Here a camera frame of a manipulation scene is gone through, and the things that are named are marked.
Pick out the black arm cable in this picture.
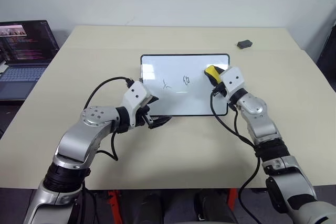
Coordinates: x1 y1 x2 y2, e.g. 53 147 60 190
84 77 135 162
209 89 264 224

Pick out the small black box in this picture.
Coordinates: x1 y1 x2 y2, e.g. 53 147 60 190
236 39 254 49

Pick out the red frame bar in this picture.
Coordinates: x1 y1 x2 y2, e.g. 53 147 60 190
227 187 239 216
107 189 121 218

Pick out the dark rounded shape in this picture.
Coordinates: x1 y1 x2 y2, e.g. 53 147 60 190
193 189 238 224
132 191 171 224

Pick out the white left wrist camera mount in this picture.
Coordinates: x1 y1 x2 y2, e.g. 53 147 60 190
122 80 153 129

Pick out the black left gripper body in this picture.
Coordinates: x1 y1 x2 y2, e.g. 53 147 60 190
135 104 155 130

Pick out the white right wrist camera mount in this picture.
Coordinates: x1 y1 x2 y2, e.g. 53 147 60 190
218 67 246 99

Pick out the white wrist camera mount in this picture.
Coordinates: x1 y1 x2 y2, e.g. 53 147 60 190
122 80 153 129
218 67 246 99

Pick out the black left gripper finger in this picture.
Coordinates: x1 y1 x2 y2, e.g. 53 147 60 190
150 115 173 130
145 94 160 108

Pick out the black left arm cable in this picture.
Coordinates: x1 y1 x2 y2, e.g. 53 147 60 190
84 77 135 162

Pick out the yellow and black eraser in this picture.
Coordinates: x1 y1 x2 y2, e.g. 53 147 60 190
204 64 224 86

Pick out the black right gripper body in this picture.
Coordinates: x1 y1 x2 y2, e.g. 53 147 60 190
212 81 228 98

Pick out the black-framed whiteboard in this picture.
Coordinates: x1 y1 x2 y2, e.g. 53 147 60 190
139 54 231 117

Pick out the open grey laptop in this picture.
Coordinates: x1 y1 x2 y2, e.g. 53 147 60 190
0 19 61 101

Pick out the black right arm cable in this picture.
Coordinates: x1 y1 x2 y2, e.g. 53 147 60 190
209 89 264 224

